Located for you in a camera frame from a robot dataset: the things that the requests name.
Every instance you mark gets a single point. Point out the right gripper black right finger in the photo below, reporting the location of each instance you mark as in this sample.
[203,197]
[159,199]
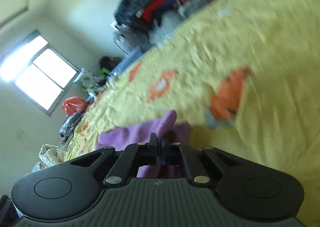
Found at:
[181,155]

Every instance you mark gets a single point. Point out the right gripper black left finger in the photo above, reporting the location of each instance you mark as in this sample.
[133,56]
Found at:
[130,160]

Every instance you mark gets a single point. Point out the purple garment with red cuff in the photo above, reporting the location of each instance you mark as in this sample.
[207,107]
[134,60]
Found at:
[120,138]

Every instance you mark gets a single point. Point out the pile of dark clothes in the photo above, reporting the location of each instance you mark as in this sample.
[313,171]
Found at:
[140,14]

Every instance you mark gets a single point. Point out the red plastic bag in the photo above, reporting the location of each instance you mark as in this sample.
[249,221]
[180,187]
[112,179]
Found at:
[74,104]

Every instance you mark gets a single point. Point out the yellow carrot print quilt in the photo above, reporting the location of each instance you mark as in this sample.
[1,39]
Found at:
[277,123]

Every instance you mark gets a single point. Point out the checkered fabric storage box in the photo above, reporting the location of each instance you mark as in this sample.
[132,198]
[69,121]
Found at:
[128,39]

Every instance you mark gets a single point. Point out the window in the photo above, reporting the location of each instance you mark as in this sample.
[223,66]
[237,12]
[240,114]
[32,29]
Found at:
[39,72]

